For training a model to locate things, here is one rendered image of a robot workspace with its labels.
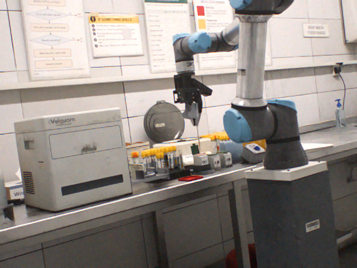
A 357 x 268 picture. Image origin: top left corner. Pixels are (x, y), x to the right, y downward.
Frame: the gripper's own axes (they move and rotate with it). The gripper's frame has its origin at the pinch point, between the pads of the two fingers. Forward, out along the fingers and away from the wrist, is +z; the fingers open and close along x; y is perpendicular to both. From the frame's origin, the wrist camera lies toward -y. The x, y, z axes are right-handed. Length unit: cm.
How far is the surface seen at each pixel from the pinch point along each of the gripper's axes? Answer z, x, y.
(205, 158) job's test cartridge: 14.8, 1.9, -0.7
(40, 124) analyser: -7, 6, 66
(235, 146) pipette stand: 13.1, -3.8, -23.2
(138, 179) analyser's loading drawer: 16.6, 3.7, 32.7
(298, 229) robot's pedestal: 36, 48, 4
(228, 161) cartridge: 18.1, 0.9, -13.7
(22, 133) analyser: -5, -12, 66
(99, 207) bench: 21, 11, 53
